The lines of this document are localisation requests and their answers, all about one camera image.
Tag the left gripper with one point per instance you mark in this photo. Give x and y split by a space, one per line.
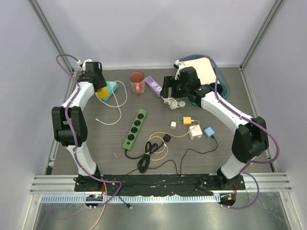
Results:
102 82

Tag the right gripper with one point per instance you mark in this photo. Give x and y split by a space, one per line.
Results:
170 81

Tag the purple power strip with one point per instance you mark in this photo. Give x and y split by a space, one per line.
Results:
153 85

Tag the teal triangular base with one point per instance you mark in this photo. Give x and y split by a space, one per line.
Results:
111 87

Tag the small white usb charger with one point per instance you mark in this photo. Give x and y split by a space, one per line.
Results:
173 125

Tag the yellow charger plug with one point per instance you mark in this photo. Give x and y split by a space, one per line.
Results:
187 120

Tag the white cube adapter plug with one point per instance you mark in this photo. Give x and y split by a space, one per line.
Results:
195 132

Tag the green power strip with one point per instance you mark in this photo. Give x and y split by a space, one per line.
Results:
135 129

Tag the blue charger plug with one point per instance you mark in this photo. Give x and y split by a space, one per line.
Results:
209 132

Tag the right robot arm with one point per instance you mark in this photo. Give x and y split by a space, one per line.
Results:
250 139

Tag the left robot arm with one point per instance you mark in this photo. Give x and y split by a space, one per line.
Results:
70 127

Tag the black round plug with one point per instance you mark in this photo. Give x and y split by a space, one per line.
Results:
166 138

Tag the pink mug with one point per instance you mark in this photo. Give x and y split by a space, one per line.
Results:
137 82

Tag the white paper sheet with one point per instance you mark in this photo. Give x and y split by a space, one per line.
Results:
203 68

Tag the dark green cup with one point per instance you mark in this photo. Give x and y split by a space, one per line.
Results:
219 87

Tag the teal plastic tray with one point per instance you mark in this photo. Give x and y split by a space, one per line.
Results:
221 78

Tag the black mounting plate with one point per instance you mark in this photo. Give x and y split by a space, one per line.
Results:
166 184

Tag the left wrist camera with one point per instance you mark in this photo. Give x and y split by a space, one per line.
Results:
82 64

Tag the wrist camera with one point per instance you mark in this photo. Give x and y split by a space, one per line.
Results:
178 65
82 64

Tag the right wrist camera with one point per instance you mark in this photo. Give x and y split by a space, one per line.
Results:
178 65

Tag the slotted cable duct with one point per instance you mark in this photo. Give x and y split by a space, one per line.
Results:
91 199

